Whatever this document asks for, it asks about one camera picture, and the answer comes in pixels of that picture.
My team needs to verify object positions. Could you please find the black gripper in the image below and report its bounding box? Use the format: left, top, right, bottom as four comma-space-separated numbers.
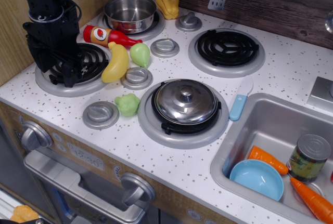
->
23, 17, 84, 88

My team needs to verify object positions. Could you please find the stainless steel pot lid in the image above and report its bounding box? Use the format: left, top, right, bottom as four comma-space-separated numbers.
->
151, 79, 218, 125

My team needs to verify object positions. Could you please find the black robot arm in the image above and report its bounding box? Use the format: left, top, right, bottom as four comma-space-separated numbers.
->
23, 0, 84, 88

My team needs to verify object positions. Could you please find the front left black burner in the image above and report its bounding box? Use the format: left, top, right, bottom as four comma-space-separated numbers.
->
35, 43, 111, 97

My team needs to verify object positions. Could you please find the black burner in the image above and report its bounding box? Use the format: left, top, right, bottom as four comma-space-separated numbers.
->
188, 28, 265, 78
35, 43, 111, 97
138, 80, 229, 149

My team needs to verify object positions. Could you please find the red ketchup bottle toy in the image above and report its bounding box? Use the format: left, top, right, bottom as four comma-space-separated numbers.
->
83, 25, 143, 47

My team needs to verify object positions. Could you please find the yellow toy banana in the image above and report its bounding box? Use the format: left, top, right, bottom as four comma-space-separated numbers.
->
101, 42, 129, 83

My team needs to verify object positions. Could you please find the grey stove knob front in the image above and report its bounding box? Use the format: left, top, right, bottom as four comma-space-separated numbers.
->
82, 101, 120, 130

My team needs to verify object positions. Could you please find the grey stove knob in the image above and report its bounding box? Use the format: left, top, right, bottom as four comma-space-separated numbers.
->
121, 67, 153, 90
175, 12, 202, 32
150, 38, 180, 58
82, 101, 120, 130

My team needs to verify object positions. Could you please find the grey oven knob left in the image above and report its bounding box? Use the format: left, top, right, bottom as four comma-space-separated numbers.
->
21, 121, 53, 151

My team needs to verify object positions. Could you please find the grey oven knob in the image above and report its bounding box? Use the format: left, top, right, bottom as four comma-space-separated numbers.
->
120, 172, 156, 206
21, 121, 53, 151

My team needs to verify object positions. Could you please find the green toy broccoli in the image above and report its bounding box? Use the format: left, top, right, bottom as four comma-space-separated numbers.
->
114, 93, 140, 117

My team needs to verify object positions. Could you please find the grey stove knob middle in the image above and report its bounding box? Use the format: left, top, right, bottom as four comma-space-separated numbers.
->
121, 67, 153, 90

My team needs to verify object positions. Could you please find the green toy pear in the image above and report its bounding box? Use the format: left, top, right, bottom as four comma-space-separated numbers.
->
130, 43, 150, 68

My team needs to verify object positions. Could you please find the grey stove knob upper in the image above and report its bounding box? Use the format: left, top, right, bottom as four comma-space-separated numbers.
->
150, 38, 180, 58

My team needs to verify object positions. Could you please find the yellow toy pepper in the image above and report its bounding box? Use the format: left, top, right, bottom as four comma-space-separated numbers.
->
155, 0, 180, 20

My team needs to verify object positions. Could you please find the front right black burner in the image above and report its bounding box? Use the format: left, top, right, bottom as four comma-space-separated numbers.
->
138, 80, 229, 149

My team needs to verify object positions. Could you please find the grey stove knob back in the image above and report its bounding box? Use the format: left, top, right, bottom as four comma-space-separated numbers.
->
175, 12, 202, 32

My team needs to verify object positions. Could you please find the grey oven knob right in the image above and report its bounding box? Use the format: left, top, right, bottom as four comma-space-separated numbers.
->
120, 172, 156, 206

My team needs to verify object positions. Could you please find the yellow toy on floor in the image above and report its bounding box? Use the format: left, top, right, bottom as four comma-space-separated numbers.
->
10, 205, 39, 223

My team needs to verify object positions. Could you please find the back right black burner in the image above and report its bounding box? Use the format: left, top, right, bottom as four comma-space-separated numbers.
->
188, 28, 265, 78

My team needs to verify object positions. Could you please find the orange toy carrot upper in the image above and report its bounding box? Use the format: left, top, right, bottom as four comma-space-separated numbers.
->
247, 146, 289, 175

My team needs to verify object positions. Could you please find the orange toy carrot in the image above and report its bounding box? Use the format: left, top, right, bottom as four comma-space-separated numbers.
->
290, 177, 332, 223
247, 146, 289, 175

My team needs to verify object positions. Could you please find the stainless steel sink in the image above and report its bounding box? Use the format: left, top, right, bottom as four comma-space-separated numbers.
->
210, 94, 332, 223

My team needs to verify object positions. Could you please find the light blue bowl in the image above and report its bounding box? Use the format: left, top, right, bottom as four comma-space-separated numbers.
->
229, 160, 284, 201

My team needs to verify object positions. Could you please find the grey faucet base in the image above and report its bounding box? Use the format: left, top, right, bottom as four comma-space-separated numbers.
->
307, 76, 332, 112

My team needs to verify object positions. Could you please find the toy tin can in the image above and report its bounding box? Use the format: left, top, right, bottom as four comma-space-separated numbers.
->
287, 134, 331, 182

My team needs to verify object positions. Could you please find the hanging metal ladle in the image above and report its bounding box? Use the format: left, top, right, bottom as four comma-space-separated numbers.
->
325, 11, 333, 34

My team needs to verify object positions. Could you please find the orange toy carrot lower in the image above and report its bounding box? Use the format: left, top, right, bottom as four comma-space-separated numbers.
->
290, 177, 332, 223

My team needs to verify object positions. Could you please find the grey oven door handle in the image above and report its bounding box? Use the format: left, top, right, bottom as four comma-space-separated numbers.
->
24, 150, 146, 223

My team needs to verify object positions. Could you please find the blue handled toy knife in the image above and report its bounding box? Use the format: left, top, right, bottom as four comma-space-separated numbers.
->
229, 75, 253, 121

